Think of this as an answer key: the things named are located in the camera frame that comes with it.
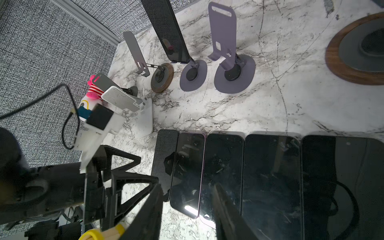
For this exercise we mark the pink white plush toy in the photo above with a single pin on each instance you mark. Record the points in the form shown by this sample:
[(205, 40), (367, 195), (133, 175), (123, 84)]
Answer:
[(93, 95)]

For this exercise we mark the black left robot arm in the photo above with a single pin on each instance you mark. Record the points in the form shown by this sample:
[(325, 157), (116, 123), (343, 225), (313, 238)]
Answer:
[(40, 193)]

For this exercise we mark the purple round phone stand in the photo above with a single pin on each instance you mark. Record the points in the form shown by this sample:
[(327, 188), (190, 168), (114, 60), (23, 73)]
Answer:
[(193, 75)]

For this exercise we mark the white folding phone stand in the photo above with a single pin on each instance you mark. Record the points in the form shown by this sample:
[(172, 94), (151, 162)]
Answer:
[(142, 119)]

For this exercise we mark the brown right phone stand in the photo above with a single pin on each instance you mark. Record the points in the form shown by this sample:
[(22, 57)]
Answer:
[(356, 53)]

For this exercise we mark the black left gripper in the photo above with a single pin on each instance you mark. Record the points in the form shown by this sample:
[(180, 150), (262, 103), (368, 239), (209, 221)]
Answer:
[(110, 206)]

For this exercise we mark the brown round phone stand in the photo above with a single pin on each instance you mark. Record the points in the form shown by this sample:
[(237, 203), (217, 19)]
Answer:
[(163, 75)]

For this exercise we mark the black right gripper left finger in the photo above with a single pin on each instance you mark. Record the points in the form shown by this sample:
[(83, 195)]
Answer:
[(147, 224)]

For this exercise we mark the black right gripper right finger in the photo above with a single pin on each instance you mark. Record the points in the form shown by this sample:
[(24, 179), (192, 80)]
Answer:
[(229, 223)]

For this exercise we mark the yellow bamboo steamer basket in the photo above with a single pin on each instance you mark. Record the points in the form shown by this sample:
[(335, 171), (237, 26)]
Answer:
[(111, 234)]

